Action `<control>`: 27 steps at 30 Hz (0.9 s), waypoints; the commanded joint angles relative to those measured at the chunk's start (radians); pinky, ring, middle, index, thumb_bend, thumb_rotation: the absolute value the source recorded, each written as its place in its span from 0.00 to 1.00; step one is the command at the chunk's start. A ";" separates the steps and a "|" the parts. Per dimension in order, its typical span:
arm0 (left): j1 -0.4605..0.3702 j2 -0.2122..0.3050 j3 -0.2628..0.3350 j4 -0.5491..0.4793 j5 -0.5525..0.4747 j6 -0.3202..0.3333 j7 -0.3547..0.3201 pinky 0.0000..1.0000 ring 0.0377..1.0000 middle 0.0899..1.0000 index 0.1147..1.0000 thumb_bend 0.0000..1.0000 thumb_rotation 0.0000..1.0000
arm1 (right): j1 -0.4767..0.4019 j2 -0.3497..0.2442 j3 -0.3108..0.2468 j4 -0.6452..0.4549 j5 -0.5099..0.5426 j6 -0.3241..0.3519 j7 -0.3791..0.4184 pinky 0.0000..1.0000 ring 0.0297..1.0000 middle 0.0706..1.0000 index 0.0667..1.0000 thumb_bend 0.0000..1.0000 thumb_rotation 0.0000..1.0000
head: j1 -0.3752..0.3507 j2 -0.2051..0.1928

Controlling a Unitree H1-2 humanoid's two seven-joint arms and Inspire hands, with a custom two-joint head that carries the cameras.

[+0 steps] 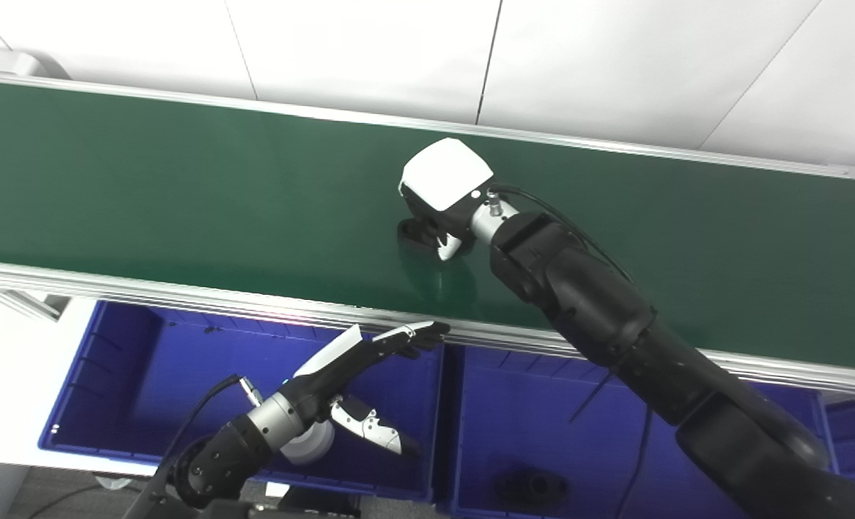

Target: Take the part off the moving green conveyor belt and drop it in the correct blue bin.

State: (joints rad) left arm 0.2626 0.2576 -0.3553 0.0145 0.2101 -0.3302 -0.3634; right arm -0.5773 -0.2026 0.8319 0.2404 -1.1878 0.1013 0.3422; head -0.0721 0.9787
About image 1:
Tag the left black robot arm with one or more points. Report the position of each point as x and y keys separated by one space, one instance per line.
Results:
x=226 y=454

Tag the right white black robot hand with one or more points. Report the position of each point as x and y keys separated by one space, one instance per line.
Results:
x=445 y=173

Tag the grey conveyor end cover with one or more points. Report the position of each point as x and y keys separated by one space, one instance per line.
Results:
x=9 y=61

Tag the white cylinder part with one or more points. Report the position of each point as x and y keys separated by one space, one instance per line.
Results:
x=311 y=445

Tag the aluminium conveyor support bracket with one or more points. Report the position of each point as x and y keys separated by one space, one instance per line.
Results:
x=16 y=303

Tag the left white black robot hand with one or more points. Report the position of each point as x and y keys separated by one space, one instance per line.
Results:
x=326 y=378

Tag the black flange part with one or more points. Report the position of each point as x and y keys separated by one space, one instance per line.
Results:
x=414 y=234
x=532 y=486

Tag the aluminium conveyor side rail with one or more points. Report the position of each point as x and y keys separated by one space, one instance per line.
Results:
x=254 y=107
x=182 y=292

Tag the green conveyor belt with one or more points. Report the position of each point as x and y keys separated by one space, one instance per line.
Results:
x=182 y=187

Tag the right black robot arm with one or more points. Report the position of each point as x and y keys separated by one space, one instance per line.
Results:
x=615 y=317

